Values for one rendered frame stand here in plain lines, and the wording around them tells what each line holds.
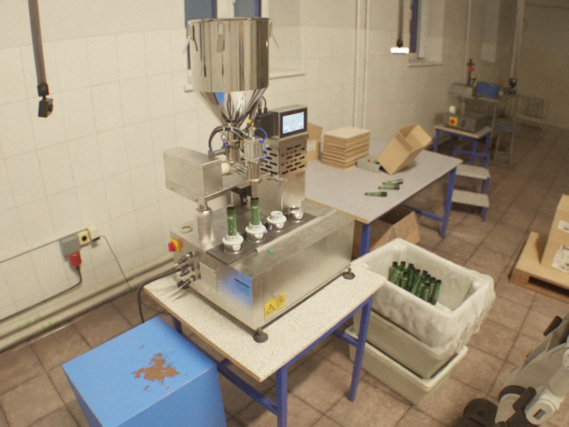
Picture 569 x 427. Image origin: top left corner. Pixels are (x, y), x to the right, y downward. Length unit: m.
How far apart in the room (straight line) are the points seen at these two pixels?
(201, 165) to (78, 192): 1.46
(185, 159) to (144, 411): 0.91
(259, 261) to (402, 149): 1.80
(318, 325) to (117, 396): 0.80
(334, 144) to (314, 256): 1.64
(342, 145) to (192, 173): 1.78
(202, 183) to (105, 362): 0.83
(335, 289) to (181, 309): 0.64
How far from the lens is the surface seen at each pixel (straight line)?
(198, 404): 1.71
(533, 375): 1.57
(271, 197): 1.65
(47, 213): 2.70
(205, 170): 1.40
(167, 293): 1.77
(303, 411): 2.22
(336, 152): 3.10
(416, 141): 3.21
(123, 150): 2.80
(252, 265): 1.39
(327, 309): 1.64
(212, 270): 1.51
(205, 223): 1.51
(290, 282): 1.51
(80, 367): 1.76
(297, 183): 1.71
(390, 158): 3.04
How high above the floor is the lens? 1.77
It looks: 25 degrees down
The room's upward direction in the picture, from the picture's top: straight up
